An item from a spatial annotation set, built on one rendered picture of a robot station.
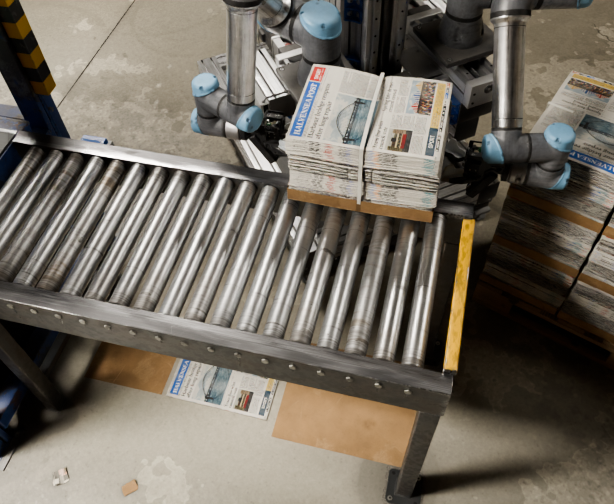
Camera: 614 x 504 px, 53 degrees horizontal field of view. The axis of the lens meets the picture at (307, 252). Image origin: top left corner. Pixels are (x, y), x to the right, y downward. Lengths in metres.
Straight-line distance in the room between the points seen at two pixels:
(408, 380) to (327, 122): 0.63
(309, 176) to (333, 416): 0.95
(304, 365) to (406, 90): 0.73
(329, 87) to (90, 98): 2.01
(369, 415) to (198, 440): 0.59
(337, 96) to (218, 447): 1.23
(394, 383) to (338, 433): 0.83
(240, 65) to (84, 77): 2.05
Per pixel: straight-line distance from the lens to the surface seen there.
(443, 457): 2.19
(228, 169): 1.77
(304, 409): 2.22
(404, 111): 1.57
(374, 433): 2.19
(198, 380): 2.30
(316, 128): 1.51
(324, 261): 1.54
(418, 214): 1.60
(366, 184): 1.56
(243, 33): 1.59
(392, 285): 1.51
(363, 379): 1.40
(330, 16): 1.86
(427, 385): 1.39
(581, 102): 2.03
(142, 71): 3.53
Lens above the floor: 2.05
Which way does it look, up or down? 54 degrees down
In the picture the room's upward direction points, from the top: 3 degrees counter-clockwise
